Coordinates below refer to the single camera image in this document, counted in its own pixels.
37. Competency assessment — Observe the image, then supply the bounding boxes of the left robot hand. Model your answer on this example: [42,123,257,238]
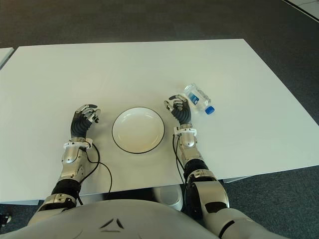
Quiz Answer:
[70,103,102,140]

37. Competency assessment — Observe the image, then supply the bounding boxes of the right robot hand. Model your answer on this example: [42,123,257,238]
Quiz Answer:
[163,93,193,126]

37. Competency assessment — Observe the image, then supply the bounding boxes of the clear plastic water bottle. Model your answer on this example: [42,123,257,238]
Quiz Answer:
[183,83,215,116]

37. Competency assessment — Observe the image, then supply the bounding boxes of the white plate black rim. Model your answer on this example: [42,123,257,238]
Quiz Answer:
[112,107,165,154]

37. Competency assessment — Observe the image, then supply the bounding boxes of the white round bin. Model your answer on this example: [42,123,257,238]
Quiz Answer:
[153,185,184,212]

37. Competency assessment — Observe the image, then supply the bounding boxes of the small white table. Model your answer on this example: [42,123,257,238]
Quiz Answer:
[0,47,14,70]

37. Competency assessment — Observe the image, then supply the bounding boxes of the grey robot torso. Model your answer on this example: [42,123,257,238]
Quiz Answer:
[4,200,220,239]

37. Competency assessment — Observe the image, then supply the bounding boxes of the black caster wheel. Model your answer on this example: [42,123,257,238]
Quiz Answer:
[0,211,12,227]

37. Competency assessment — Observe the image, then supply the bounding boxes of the white board edge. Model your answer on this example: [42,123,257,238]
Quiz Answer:
[284,0,319,19]

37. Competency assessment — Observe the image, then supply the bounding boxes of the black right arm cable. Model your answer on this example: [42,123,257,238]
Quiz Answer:
[171,134,186,185]

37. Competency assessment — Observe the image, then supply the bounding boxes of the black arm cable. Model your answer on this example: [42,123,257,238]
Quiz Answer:
[171,134,186,185]
[77,143,113,206]

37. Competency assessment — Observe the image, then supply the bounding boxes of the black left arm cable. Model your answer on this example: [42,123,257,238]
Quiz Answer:
[77,143,113,206]

